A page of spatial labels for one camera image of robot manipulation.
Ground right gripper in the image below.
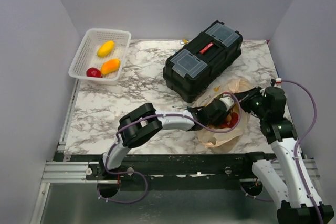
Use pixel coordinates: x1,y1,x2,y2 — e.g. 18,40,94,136
231,85,268,119

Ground red yellow fake fruits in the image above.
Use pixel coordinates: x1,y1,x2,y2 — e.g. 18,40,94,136
217,112,239,129

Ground translucent orange plastic bag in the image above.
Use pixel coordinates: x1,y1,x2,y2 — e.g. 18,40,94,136
193,78,253,153

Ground orange yellow fake mango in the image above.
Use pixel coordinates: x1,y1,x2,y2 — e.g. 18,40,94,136
100,58,121,76

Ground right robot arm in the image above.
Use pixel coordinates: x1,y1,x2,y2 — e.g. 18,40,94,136
235,87,334,223

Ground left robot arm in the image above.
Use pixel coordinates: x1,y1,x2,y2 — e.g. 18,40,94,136
98,96,235,179

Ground red fake fruit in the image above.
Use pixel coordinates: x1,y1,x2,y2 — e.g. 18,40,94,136
86,67,103,78

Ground black plastic toolbox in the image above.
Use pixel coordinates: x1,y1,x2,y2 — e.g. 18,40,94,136
163,20,243,103

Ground black base bar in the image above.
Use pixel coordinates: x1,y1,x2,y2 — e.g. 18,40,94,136
53,153,275,193

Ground white plastic basket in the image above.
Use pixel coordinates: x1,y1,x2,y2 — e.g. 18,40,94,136
68,28,131,85

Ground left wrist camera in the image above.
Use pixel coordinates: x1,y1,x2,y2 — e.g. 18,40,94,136
219,95,236,110

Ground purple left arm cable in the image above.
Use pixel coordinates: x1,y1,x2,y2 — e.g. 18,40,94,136
97,92,242,204

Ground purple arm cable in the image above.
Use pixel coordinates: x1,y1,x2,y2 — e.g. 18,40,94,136
97,92,242,204
240,78,325,224

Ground green handled screwdriver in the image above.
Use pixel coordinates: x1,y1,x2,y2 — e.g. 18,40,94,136
172,106,190,110

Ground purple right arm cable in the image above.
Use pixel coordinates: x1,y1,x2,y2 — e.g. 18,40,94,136
240,78,325,224

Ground aluminium frame rail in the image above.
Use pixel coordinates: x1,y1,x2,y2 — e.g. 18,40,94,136
41,162,98,184

